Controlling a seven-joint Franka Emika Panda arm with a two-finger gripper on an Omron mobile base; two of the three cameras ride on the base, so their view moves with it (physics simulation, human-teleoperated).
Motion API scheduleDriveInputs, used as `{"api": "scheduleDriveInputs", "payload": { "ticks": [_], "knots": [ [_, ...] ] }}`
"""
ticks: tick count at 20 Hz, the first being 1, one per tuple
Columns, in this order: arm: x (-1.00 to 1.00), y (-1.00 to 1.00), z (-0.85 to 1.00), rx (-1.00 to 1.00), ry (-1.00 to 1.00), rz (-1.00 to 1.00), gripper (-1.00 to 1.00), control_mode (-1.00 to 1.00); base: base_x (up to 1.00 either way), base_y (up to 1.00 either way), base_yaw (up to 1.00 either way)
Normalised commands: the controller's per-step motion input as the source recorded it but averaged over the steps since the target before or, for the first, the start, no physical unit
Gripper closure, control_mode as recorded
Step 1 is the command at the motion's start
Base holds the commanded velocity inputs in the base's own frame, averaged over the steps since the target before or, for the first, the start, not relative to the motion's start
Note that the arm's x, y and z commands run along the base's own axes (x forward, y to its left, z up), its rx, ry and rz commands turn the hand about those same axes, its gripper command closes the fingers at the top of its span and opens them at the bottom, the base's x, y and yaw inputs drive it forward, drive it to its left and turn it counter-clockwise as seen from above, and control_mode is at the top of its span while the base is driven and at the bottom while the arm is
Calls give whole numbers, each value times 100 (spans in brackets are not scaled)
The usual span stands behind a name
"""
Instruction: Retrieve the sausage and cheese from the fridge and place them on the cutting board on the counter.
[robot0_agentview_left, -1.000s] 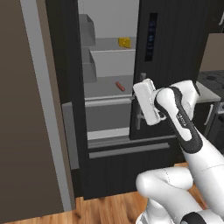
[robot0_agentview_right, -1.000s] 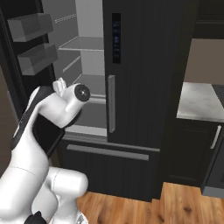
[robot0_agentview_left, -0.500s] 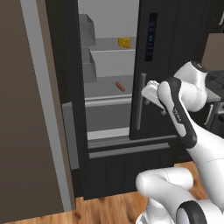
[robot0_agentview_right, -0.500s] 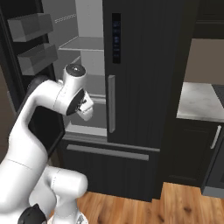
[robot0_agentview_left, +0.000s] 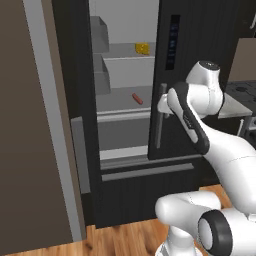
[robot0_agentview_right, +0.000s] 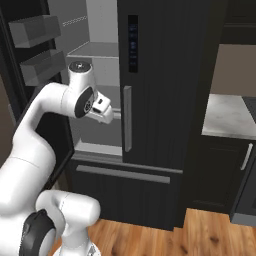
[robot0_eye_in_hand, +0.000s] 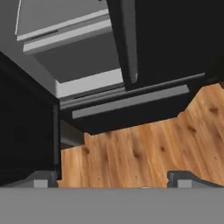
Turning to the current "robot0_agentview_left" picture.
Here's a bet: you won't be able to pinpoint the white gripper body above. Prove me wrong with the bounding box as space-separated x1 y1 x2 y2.
156 94 173 117

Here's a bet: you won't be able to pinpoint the grey fridge drawer handle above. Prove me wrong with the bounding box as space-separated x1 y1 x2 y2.
101 162 195 183

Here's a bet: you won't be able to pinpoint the red-brown sausage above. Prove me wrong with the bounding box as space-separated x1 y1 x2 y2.
131 92 144 106

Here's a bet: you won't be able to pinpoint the large grey door bin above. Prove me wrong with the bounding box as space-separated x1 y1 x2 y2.
92 53 112 96

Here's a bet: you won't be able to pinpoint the grey fridge crisper drawer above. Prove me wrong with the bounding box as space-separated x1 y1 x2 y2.
96 111 153 152

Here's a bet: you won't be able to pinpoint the grey flat fridge door handle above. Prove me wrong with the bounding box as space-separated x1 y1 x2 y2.
70 116 92 195

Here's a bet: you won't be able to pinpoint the small grey door bin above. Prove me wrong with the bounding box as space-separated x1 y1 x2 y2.
89 15 111 54

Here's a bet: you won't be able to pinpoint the dark oven with white handle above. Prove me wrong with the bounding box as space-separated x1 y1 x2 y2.
218 115 256 151

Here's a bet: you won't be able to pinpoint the black fridge drawer front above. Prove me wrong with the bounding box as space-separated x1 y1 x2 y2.
94 155 222 230

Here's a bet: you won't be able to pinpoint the black open fridge door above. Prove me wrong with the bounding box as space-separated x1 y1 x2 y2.
51 0 102 230

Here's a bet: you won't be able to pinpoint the black hob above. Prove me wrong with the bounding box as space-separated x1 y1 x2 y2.
225 79 256 105

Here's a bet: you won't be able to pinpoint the dark upper cupboards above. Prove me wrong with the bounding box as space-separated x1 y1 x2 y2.
233 0 256 40

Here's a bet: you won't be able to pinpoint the grey vertical fridge door handle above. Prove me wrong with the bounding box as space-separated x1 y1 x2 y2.
155 82 168 150

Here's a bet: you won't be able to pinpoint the yellow cheese wedge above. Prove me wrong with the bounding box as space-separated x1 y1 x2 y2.
134 42 151 56

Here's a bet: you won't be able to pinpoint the black fridge door with display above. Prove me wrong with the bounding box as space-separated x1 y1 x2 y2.
147 0 242 161

